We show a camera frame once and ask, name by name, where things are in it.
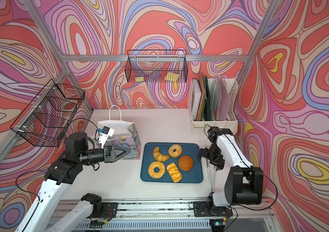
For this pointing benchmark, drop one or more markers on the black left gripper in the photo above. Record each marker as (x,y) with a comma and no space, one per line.
(112,159)

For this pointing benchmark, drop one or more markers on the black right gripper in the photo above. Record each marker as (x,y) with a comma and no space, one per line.
(204,152)

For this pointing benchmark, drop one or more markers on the floral paper gift bag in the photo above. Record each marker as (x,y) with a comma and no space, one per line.
(125,134)

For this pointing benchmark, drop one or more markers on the round brown bun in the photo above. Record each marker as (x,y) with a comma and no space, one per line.
(185,163)

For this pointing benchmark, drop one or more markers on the glazed ring donut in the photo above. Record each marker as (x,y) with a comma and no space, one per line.
(156,170)
(175,151)

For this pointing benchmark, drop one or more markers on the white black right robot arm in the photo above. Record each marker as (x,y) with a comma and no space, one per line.
(242,182)

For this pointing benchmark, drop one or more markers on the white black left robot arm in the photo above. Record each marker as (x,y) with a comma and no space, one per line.
(60,176)

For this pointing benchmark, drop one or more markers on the striped twisted bread roll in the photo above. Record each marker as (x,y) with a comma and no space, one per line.
(174,172)

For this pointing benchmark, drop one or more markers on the teal plastic tray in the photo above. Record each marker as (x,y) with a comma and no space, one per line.
(192,176)

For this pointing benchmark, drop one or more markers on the golden croissant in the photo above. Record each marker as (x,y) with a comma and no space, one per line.
(159,156)

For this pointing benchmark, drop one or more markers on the dark green folder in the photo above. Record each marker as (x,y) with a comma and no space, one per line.
(207,110)

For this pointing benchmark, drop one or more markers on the white perforated file organizer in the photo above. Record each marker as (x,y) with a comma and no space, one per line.
(232,87)

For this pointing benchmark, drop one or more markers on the pale pink folder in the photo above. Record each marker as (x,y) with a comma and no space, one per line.
(224,101)

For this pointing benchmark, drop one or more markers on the grey portrait book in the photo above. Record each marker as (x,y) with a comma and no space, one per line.
(196,99)

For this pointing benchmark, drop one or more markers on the small yellow sticky note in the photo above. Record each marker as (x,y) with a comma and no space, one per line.
(139,79)

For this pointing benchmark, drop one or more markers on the green circuit board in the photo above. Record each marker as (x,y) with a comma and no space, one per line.
(96,224)

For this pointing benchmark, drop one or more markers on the brown folder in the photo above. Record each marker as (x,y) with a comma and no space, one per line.
(201,81)

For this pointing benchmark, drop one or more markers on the large yellow sticky note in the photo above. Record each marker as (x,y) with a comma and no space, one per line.
(173,77)

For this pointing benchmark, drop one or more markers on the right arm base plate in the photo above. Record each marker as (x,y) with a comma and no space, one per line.
(205,209)

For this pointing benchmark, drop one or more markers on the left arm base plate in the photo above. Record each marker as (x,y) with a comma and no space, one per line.
(100,209)

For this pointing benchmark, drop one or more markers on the black wire basket side wall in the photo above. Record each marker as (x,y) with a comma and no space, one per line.
(46,122)

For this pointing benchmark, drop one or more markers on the black wire basket back wall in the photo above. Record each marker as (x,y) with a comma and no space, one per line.
(154,64)

